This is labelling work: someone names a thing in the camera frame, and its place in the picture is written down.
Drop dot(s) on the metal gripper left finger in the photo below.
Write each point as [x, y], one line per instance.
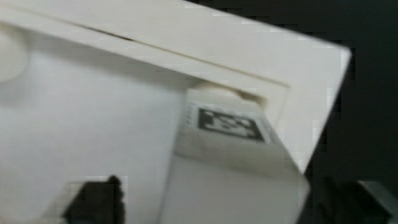
[96, 206]

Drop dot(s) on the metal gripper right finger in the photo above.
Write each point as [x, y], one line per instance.
[359, 203]

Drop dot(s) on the white leg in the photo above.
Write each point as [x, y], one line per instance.
[234, 182]

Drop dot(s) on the white square tabletop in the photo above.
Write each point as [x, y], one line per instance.
[90, 109]

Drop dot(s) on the white L-shaped fence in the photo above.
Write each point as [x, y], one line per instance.
[254, 57]

